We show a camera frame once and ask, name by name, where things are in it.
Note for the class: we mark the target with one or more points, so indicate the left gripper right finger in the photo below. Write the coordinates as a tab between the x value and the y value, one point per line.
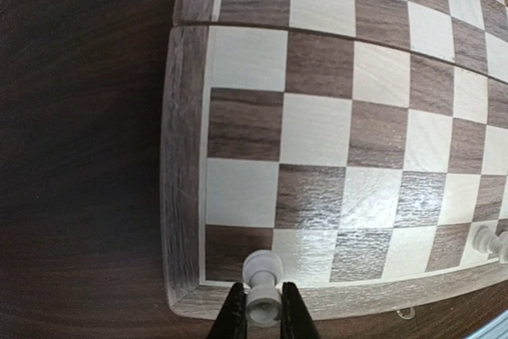
296	322

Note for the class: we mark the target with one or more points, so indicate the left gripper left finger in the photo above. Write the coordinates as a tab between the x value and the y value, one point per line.
231	322

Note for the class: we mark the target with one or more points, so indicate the white rook corner piece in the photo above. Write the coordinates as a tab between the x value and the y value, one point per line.
262	271

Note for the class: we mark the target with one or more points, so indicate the wooden chess board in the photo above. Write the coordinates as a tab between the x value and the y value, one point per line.
364	142

